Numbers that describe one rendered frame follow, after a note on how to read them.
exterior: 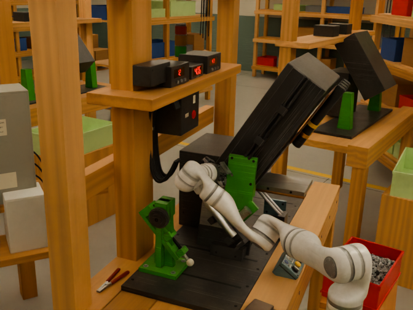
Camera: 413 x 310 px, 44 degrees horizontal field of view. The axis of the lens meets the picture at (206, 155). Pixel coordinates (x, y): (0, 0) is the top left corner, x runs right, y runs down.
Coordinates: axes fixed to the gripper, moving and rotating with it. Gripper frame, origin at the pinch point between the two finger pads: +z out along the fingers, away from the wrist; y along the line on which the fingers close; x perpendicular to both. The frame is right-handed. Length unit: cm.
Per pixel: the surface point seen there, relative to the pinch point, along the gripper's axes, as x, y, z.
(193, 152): 7.5, 14.3, 8.4
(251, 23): 43, 380, 945
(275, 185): -10.4, -15.3, 16.9
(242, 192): -1.6, -11.4, 2.9
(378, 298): -21, -69, 1
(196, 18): 71, 307, 566
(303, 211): -6, -31, 52
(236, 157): -7.7, 0.8, 2.9
